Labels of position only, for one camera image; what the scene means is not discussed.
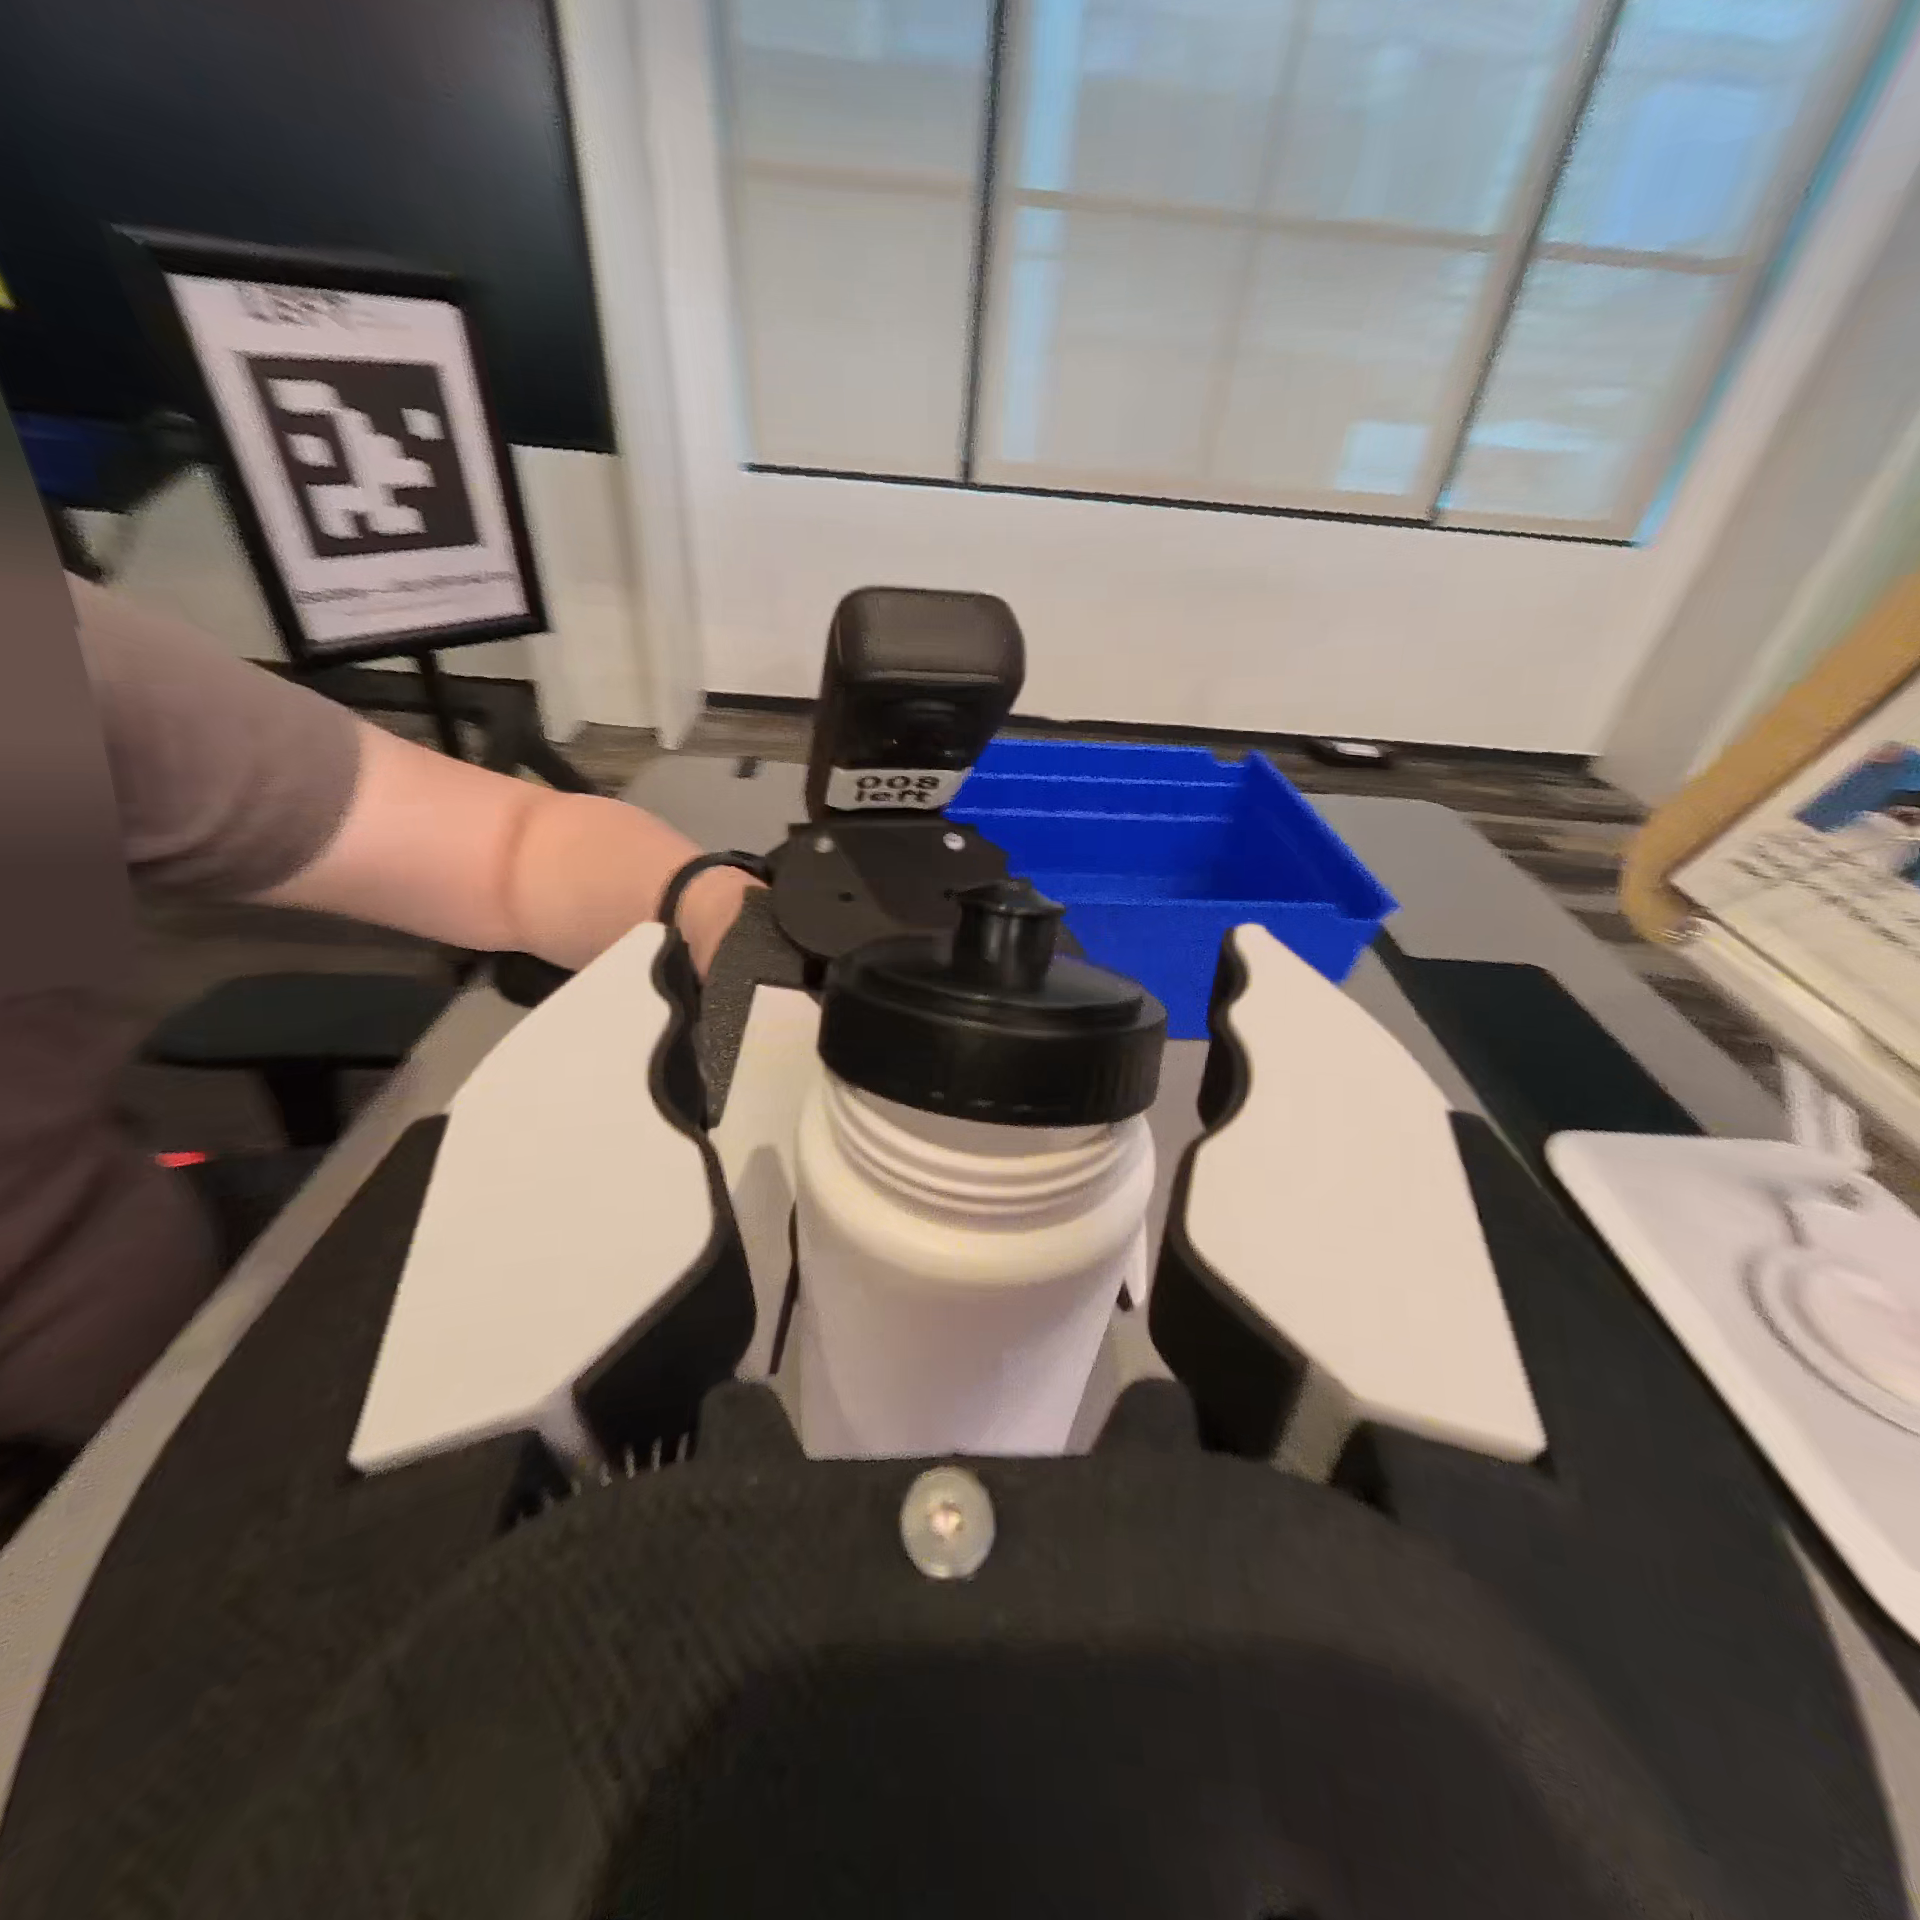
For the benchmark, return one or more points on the blue plastic bin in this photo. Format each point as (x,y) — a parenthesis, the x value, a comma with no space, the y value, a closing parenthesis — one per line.
(1173,904)

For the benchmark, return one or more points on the black wrist band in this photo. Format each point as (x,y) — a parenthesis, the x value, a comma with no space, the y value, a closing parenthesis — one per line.
(670,904)

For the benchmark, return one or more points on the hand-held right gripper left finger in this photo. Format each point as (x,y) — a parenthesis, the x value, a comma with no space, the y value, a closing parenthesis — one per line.
(542,1230)

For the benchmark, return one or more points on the black device on floor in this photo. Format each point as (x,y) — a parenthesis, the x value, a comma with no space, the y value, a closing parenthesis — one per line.
(1347,750)

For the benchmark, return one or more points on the printed instruction sheet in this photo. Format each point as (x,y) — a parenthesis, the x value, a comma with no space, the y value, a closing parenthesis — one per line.
(1832,881)

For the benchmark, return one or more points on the framed glass window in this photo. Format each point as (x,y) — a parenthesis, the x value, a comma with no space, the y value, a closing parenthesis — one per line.
(1200,224)

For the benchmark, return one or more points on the person's left hand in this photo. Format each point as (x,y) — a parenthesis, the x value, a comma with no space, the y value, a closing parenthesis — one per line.
(722,922)

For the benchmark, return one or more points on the large black wall panel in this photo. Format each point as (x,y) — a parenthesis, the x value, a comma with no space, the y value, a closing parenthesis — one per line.
(304,149)

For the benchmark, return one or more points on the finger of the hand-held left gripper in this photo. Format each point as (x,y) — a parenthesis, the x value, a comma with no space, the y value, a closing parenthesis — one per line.
(775,1113)

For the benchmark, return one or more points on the black bottle lid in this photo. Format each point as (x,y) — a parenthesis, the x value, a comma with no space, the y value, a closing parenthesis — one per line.
(992,1034)

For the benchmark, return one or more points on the white stand base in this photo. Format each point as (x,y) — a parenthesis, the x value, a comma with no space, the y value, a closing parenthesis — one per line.
(1681,1245)

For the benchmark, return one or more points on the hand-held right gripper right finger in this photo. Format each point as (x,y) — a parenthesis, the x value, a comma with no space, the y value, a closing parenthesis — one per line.
(1347,1245)

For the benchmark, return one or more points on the black framed poster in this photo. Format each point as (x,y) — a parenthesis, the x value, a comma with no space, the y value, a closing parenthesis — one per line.
(376,447)

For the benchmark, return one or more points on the white plastic bottle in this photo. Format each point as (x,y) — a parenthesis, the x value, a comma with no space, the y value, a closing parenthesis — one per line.
(960,1324)

